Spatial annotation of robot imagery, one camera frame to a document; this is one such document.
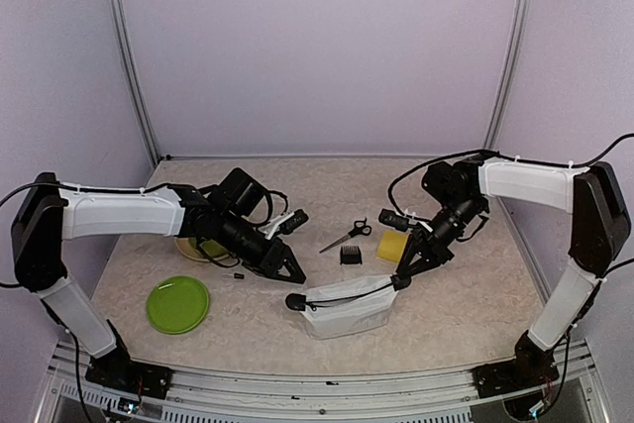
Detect black clipper guard comb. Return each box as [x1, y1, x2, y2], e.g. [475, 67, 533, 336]
[340, 246, 363, 265]

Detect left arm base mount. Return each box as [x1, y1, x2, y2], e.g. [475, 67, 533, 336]
[85, 356, 173, 399]

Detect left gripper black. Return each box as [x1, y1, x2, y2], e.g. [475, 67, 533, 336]
[215, 211, 306, 283]

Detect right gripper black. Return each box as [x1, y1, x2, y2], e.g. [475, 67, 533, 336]
[398, 195, 484, 278]

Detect front aluminium rail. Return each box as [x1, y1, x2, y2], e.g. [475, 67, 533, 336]
[30, 341, 614, 422]

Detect right aluminium frame post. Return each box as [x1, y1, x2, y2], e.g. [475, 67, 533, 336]
[482, 0, 531, 149]

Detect aluminium frame post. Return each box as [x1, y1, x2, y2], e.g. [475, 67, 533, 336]
[482, 0, 531, 149]
[108, 0, 161, 166]

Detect black scissors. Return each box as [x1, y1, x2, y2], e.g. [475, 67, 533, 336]
[319, 218, 372, 254]

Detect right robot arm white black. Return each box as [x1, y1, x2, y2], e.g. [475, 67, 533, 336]
[378, 149, 632, 387]

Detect yellow sponge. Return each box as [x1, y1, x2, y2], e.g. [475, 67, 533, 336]
[375, 230, 408, 264]

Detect green bowl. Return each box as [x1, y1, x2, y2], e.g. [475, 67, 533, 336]
[196, 240, 229, 260]

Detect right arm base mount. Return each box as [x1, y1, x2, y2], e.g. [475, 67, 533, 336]
[472, 359, 560, 398]

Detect left aluminium frame post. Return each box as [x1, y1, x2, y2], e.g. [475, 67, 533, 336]
[108, 0, 161, 166]

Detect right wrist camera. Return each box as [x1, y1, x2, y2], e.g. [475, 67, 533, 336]
[378, 209, 420, 232]

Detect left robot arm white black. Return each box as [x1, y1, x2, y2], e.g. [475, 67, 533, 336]
[11, 167, 308, 388]

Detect beige plate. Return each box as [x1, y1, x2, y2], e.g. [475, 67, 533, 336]
[174, 238, 229, 263]

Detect green plate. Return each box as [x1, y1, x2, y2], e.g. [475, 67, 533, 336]
[146, 275, 211, 335]

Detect white drawstring pouch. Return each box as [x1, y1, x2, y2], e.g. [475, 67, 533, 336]
[285, 274, 411, 340]

